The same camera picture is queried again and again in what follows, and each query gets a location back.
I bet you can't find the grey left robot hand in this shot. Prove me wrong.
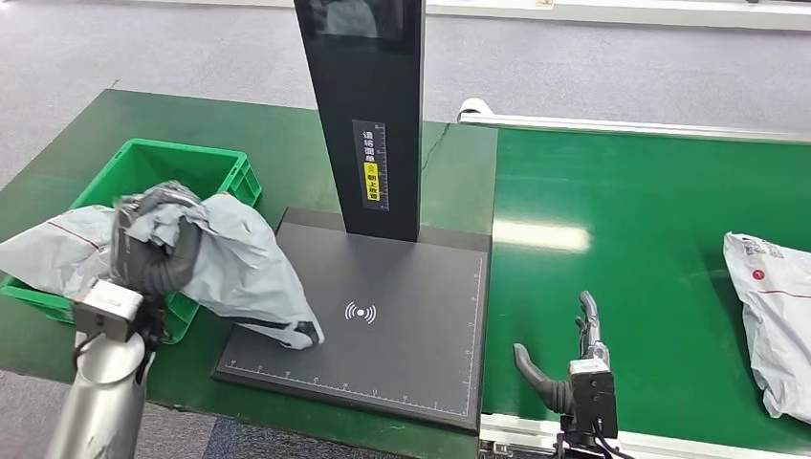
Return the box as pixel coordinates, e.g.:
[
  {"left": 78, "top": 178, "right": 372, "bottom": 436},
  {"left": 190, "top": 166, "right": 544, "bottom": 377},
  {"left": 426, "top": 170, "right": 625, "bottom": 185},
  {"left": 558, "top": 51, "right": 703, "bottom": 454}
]
[{"left": 110, "top": 182, "right": 204, "bottom": 284}]

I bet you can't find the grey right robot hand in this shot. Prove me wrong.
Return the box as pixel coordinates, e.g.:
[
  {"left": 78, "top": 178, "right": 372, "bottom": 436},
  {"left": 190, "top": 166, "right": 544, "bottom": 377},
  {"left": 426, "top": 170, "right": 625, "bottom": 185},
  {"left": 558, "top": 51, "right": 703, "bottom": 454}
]
[{"left": 512, "top": 290, "right": 611, "bottom": 397}]

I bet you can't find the grey mailer bag red print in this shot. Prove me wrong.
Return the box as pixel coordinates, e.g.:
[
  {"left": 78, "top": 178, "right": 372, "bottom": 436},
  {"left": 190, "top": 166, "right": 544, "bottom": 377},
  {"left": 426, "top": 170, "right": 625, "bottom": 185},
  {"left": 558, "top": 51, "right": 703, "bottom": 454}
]
[{"left": 117, "top": 184, "right": 325, "bottom": 351}]

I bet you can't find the green conveyor belt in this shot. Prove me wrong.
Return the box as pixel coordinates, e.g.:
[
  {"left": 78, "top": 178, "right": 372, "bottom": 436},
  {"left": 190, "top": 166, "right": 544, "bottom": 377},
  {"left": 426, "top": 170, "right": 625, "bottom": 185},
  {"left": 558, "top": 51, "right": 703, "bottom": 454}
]
[{"left": 481, "top": 126, "right": 811, "bottom": 454}]

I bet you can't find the white conveyor roller end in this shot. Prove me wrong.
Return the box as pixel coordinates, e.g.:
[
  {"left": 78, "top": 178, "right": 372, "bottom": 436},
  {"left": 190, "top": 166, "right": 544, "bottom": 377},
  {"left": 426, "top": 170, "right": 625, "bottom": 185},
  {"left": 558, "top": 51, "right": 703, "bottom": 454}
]
[{"left": 457, "top": 98, "right": 496, "bottom": 125}]

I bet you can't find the grey crumpled mailer bag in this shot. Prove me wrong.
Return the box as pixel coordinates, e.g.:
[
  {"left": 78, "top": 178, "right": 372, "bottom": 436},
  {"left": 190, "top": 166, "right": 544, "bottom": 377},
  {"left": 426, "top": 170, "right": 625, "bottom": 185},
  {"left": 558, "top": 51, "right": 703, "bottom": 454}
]
[{"left": 0, "top": 204, "right": 119, "bottom": 302}]

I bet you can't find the green plastic crate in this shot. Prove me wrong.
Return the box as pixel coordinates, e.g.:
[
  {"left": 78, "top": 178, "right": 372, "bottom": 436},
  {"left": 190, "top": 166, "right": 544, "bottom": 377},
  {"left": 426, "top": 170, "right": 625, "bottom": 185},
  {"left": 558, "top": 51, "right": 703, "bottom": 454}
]
[{"left": 0, "top": 138, "right": 263, "bottom": 345}]

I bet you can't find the dark green table mat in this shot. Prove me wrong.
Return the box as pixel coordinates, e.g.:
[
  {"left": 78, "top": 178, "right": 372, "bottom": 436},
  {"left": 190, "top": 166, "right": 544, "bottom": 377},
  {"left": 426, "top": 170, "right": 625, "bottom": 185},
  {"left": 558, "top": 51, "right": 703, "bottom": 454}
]
[{"left": 0, "top": 88, "right": 500, "bottom": 459}]

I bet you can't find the grey mailer bag red line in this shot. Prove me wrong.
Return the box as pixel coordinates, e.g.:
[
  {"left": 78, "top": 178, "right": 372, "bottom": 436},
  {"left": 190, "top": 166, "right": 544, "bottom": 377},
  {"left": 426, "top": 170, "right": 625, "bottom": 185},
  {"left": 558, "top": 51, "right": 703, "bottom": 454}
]
[{"left": 722, "top": 230, "right": 811, "bottom": 421}]

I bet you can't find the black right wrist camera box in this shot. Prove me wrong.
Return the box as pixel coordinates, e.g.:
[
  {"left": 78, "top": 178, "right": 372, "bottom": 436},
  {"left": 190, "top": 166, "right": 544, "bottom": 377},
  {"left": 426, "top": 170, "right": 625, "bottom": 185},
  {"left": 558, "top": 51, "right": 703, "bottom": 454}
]
[{"left": 568, "top": 359, "right": 619, "bottom": 440}]

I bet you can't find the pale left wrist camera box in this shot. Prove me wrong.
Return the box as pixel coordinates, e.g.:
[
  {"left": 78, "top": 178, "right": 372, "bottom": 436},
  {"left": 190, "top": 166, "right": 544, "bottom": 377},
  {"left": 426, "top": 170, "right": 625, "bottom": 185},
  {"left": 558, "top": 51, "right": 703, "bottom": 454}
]
[{"left": 73, "top": 279, "right": 144, "bottom": 344}]

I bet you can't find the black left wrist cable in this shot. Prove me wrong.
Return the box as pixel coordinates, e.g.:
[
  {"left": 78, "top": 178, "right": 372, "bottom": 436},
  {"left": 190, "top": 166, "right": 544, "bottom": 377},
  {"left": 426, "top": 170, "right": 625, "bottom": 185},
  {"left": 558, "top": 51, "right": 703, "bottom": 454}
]
[{"left": 71, "top": 297, "right": 167, "bottom": 384}]

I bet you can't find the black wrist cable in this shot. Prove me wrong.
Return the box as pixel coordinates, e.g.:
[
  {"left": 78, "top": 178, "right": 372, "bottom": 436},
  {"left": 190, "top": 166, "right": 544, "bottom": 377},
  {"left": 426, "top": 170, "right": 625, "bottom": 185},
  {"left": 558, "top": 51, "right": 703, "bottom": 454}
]
[
  {"left": 590, "top": 418, "right": 636, "bottom": 459},
  {"left": 71, "top": 297, "right": 167, "bottom": 384}
]

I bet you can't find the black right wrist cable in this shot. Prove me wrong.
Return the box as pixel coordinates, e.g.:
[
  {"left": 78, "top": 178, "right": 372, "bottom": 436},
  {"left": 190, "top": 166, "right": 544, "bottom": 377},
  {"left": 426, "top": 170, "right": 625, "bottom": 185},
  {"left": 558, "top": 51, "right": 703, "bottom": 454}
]
[{"left": 590, "top": 418, "right": 636, "bottom": 459}]

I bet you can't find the silver conveyor frame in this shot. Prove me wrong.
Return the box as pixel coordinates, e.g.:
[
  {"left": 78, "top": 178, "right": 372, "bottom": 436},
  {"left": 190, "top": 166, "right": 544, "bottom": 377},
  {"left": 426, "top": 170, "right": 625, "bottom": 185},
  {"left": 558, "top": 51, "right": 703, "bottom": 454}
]
[{"left": 457, "top": 108, "right": 811, "bottom": 459}]

